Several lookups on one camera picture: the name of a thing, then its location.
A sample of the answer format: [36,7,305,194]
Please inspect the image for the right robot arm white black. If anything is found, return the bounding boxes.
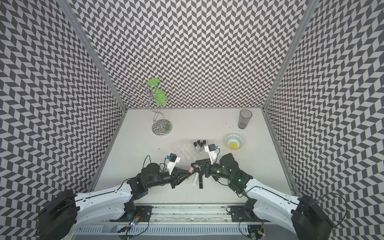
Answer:
[191,154,336,240]

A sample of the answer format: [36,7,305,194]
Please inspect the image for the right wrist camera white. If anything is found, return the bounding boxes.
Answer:
[204,144,220,165]

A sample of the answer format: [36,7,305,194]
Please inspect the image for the wire jewelry tree green leaves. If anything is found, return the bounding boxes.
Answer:
[131,78,173,137]

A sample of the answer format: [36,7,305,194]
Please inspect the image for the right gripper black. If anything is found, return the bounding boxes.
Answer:
[191,158,232,181]

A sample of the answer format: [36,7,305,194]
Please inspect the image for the black lipstick gold band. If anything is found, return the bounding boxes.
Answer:
[198,176,203,190]

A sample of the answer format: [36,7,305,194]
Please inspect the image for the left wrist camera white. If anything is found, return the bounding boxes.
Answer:
[166,153,181,175]

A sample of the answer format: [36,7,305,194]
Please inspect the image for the white lipstick tube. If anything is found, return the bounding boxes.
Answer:
[193,174,199,185]

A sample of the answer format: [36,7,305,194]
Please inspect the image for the clear plastic lipstick organizer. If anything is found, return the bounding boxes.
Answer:
[171,138,214,162]

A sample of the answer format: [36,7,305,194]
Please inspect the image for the grey translucent cup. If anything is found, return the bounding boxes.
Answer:
[238,109,253,129]

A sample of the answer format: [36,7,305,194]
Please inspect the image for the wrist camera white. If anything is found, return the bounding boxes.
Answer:
[204,144,220,165]
[166,153,181,175]

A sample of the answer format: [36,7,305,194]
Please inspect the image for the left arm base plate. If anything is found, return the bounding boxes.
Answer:
[109,205,153,223]

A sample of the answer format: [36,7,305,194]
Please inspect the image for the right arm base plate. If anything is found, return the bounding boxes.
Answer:
[226,206,262,223]

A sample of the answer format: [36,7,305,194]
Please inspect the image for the patterned small bowl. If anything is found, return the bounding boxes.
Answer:
[225,134,244,150]

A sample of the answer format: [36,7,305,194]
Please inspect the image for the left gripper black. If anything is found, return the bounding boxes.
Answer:
[147,167,191,189]

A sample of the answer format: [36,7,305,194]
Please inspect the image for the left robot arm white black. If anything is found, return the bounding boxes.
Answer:
[36,163,191,240]

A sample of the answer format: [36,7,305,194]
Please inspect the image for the aluminium front rail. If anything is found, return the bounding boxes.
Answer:
[67,203,319,226]

